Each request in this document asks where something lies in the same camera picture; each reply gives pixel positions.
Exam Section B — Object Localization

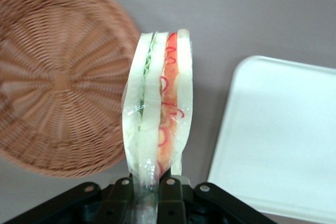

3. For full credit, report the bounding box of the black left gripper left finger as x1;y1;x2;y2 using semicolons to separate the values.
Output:
5;176;135;224

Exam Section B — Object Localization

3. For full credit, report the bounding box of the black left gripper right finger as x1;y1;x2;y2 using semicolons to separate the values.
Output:
157;176;277;224

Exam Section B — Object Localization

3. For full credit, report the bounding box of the triangle sandwich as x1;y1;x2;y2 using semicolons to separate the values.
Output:
122;28;195;224

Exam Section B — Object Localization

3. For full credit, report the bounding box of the cream plastic tray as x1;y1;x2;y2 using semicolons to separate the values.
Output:
207;55;336;224

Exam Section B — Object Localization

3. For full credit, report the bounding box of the round brown wicker basket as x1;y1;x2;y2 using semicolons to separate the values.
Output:
0;0;144;179

